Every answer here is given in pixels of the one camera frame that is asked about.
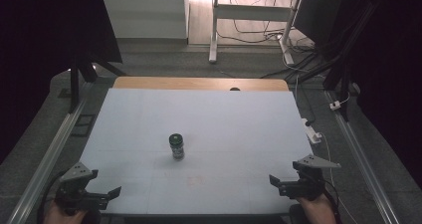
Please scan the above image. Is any dark glass jar black lid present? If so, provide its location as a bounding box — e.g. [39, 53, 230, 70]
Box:
[168, 132, 186, 161]

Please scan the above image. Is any wooden table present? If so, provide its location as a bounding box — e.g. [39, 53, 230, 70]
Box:
[112, 76, 290, 93]

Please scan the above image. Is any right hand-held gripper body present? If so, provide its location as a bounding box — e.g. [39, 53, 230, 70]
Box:
[278, 153, 342, 201]

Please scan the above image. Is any metal floor rail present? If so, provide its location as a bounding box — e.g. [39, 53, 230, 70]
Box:
[322, 90, 401, 224]
[6, 81, 96, 224]

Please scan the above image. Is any tangle of dark floor cables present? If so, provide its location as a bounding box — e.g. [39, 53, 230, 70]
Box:
[217, 0, 317, 54]

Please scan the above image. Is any white desk frame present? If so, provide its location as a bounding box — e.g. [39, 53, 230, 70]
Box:
[208, 0, 304, 66]

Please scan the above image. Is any person's left hand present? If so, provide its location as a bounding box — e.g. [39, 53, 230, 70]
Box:
[43, 199, 88, 224]

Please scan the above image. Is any dark curtain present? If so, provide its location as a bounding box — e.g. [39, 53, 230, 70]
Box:
[0, 0, 123, 165]
[293, 0, 422, 188]

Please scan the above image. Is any person's right hand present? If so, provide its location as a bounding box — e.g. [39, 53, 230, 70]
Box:
[296, 193, 336, 224]

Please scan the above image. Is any thin white cable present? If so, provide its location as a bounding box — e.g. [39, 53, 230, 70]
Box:
[317, 132, 359, 224]

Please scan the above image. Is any white table mat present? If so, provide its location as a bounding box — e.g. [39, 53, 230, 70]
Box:
[79, 87, 315, 216]

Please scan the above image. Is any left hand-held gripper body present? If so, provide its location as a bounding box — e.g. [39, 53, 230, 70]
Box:
[55, 161, 109, 216]

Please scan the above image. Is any white power strip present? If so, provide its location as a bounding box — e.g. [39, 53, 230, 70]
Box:
[301, 117, 323, 145]

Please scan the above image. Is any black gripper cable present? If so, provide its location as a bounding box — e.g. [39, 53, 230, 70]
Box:
[318, 178, 343, 224]
[37, 172, 68, 224]

